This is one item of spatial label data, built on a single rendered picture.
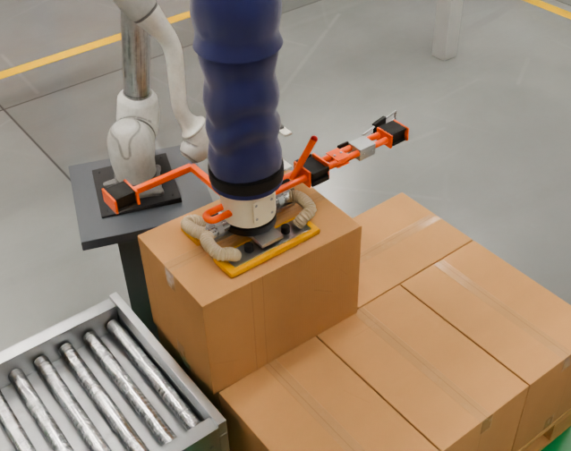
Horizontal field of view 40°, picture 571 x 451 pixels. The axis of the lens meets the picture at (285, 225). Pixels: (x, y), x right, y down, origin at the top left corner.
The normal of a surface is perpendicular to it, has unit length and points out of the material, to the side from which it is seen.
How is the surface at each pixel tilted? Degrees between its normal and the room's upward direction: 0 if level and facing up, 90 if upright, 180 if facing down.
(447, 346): 0
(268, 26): 98
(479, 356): 0
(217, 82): 102
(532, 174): 0
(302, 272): 90
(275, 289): 90
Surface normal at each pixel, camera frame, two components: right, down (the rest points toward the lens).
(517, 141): -0.02, -0.77
